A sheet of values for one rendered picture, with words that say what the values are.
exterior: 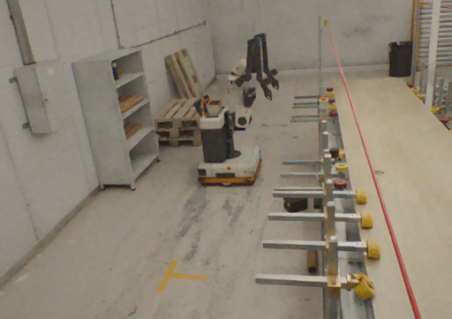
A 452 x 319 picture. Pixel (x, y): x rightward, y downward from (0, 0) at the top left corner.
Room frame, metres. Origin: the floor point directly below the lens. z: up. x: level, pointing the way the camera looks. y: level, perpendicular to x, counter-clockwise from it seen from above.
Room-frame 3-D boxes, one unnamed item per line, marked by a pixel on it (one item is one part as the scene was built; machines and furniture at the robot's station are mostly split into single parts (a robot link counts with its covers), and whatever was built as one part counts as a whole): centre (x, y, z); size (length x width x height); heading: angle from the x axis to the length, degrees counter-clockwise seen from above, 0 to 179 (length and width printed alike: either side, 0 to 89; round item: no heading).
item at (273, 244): (1.56, -0.39, 0.95); 0.50 x 0.04 x 0.04; 76
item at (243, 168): (4.48, -0.08, 0.16); 0.67 x 0.64 x 0.25; 76
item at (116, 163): (4.85, 1.19, 0.78); 0.90 x 0.45 x 1.55; 166
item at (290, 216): (1.80, -0.45, 0.95); 0.50 x 0.04 x 0.04; 76
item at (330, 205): (1.58, -0.46, 0.91); 0.04 x 0.04 x 0.48; 76
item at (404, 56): (8.82, -4.12, 0.36); 0.59 x 0.58 x 0.73; 166
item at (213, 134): (4.50, 0.01, 0.59); 0.55 x 0.34 x 0.83; 166
